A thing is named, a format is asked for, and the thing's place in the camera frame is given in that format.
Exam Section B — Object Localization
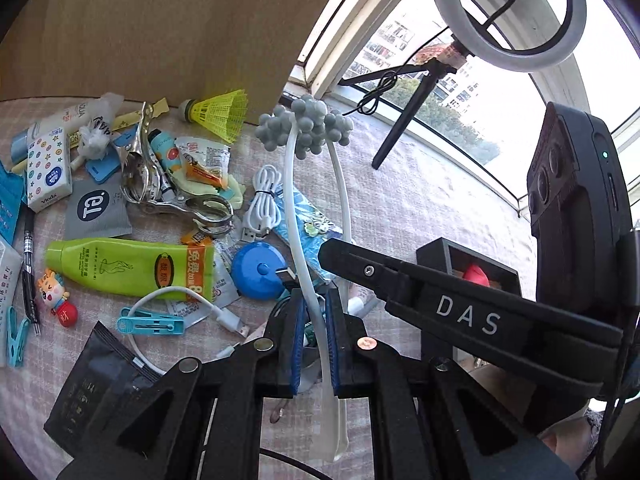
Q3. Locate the black foil pouch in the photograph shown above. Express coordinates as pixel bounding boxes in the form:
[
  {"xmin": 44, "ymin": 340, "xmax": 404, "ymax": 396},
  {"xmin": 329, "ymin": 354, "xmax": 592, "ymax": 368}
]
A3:
[{"xmin": 43, "ymin": 322, "xmax": 160, "ymax": 456}]

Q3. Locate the white massager with grey balls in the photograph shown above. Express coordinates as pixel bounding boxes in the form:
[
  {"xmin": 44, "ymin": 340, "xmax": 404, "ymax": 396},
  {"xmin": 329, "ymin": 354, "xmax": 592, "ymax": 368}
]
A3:
[{"xmin": 256, "ymin": 94, "xmax": 354, "ymax": 463}]

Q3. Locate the red cloth pouch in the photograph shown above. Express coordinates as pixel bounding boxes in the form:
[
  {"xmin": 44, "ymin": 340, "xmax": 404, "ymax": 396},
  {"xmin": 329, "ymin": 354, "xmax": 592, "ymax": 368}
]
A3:
[{"xmin": 462, "ymin": 263, "xmax": 490, "ymax": 287}]

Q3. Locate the person right hand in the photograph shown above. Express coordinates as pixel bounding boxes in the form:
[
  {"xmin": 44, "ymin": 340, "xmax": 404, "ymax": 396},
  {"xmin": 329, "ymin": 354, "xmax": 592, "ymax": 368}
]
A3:
[{"xmin": 538, "ymin": 410, "xmax": 603, "ymax": 471}]

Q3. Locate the blue plastic clothespin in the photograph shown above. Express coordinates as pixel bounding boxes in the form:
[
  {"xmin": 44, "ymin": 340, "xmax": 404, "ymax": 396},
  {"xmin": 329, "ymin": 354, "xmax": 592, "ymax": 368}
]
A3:
[{"xmin": 116, "ymin": 307, "xmax": 186, "ymax": 336}]

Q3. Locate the black storage tray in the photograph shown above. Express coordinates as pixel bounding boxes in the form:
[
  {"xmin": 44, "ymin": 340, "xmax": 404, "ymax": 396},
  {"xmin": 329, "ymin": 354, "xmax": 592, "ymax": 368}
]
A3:
[{"xmin": 416, "ymin": 237, "xmax": 522, "ymax": 312}]

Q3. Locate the green hand cream tube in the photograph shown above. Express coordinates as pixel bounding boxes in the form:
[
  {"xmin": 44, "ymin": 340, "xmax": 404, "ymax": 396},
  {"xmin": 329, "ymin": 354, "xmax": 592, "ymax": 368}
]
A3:
[{"xmin": 44, "ymin": 237, "xmax": 215, "ymax": 301}]

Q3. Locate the cartoon figurine red base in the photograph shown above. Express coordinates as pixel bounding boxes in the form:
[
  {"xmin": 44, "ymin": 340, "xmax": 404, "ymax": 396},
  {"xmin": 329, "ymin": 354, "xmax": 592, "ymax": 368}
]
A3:
[{"xmin": 37, "ymin": 269, "xmax": 78, "ymax": 328}]

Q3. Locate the blue round tape measure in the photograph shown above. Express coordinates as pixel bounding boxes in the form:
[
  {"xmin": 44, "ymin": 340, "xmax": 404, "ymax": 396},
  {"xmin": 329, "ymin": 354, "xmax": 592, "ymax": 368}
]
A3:
[{"xmin": 231, "ymin": 242, "xmax": 288, "ymax": 301}]

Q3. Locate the black pen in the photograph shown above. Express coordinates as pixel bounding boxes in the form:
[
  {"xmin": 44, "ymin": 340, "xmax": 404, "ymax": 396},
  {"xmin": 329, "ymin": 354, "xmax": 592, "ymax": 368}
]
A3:
[{"xmin": 22, "ymin": 206, "xmax": 41, "ymax": 336}]

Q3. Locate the large metal spring clamp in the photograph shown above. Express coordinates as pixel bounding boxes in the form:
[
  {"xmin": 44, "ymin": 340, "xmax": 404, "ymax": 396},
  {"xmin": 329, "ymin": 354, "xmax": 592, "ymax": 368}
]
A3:
[{"xmin": 138, "ymin": 194, "xmax": 234, "ymax": 237}]

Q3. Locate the blue patterned plastic bag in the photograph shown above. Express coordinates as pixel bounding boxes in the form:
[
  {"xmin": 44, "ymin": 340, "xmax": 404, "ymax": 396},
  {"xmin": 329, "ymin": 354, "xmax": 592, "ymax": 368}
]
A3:
[{"xmin": 293, "ymin": 188, "xmax": 343, "ymax": 282}]

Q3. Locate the white tissue box red print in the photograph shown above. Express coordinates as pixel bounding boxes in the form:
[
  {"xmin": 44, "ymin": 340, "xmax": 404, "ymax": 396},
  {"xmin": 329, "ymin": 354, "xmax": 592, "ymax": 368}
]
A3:
[{"xmin": 0, "ymin": 237, "xmax": 23, "ymax": 368}]

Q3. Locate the grey GT sachet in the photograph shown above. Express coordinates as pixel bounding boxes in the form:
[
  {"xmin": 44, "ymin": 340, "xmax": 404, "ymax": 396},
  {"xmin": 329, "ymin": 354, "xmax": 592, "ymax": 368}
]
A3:
[{"xmin": 64, "ymin": 174, "xmax": 132, "ymax": 240}]

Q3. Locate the small metal spring clamp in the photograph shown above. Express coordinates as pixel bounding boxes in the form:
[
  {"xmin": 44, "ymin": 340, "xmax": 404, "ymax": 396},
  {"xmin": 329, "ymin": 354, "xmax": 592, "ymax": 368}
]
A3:
[{"xmin": 117, "ymin": 102, "xmax": 162, "ymax": 205}]

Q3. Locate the small dotted tissue pack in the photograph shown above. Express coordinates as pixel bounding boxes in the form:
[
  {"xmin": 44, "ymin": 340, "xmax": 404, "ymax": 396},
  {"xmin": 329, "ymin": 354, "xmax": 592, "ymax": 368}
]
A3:
[{"xmin": 26, "ymin": 127, "xmax": 73, "ymax": 214}]

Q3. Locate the black tripod stand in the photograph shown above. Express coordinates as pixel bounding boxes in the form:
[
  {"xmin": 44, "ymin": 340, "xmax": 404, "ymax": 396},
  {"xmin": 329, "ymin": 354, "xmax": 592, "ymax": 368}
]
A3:
[{"xmin": 338, "ymin": 58, "xmax": 457, "ymax": 169}]

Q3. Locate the yellow shuttlecock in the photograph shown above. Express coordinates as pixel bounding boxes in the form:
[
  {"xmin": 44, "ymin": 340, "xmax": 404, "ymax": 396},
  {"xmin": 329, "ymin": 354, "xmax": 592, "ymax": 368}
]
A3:
[{"xmin": 179, "ymin": 89, "xmax": 248, "ymax": 144}]

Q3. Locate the wooden board panel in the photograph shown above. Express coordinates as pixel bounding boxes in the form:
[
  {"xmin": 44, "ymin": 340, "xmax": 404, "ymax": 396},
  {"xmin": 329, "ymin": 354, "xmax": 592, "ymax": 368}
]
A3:
[{"xmin": 1, "ymin": 0, "xmax": 329, "ymax": 120}]

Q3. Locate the white charging cable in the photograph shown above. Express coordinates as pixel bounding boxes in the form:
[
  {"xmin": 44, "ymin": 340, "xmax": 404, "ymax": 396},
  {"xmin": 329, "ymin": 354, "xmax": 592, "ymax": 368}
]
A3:
[{"xmin": 124, "ymin": 285, "xmax": 252, "ymax": 376}]

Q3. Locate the black camera unit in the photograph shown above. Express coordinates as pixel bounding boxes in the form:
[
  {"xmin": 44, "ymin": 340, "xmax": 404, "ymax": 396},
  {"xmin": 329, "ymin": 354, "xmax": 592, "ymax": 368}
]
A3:
[{"xmin": 526, "ymin": 102, "xmax": 631, "ymax": 325}]

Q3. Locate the bundled white usb cable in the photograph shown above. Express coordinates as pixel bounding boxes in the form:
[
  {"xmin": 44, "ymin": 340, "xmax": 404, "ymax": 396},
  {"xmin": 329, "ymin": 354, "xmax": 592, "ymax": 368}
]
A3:
[{"xmin": 240, "ymin": 162, "xmax": 284, "ymax": 244}]

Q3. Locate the white ring light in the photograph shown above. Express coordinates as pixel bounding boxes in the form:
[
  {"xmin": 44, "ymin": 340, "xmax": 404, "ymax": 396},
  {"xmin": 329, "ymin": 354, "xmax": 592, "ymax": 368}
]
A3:
[{"xmin": 428, "ymin": 0, "xmax": 589, "ymax": 74}]

